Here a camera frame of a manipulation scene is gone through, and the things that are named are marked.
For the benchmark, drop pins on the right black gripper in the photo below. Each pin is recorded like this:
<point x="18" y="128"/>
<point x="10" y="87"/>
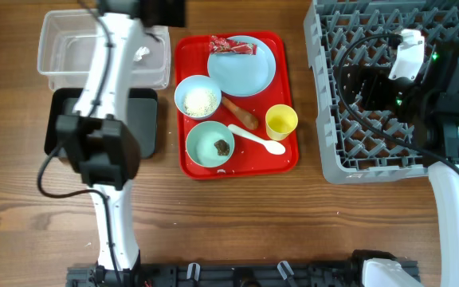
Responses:
<point x="376" y="78"/>

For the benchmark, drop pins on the white tissue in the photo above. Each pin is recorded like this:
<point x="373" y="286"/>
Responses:
<point x="140" y="53"/>

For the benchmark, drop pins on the red snack wrapper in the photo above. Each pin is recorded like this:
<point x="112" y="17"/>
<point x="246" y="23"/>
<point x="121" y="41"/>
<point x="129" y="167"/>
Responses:
<point x="220" y="45"/>

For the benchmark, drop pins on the light blue bowl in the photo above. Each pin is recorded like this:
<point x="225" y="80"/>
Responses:
<point x="192" y="82"/>

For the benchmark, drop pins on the white rice pile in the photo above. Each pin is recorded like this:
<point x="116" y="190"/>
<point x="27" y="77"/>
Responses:
<point x="200" y="102"/>

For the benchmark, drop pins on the yellow plastic cup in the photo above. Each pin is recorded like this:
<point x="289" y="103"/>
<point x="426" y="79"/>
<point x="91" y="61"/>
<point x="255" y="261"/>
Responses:
<point x="280" y="120"/>

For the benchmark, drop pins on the mint green bowl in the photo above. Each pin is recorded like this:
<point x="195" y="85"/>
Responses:
<point x="200" y="143"/>

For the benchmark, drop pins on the brown food lump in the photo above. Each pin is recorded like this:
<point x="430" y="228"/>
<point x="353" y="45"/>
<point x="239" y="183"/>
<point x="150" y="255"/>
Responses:
<point x="223" y="148"/>

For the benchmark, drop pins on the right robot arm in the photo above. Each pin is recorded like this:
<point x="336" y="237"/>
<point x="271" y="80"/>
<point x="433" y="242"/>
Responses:
<point x="430" y="102"/>

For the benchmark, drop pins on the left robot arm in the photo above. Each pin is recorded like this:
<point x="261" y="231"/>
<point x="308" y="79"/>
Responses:
<point x="96" y="138"/>

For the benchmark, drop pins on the grey dishwasher rack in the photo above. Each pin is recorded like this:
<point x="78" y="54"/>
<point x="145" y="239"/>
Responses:
<point x="349" y="152"/>

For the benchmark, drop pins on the black waste tray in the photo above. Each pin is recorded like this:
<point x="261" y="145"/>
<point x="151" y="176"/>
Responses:
<point x="142" y="106"/>

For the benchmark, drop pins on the light blue plate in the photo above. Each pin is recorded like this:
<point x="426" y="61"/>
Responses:
<point x="240" y="74"/>

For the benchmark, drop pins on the clear plastic storage box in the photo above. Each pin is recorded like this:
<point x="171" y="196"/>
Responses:
<point x="67" y="43"/>

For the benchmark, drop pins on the white plastic spoon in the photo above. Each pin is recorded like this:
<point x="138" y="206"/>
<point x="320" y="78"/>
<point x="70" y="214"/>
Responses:
<point x="273" y="147"/>

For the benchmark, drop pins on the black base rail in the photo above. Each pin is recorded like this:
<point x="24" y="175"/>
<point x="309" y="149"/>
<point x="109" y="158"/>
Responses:
<point x="324" y="273"/>

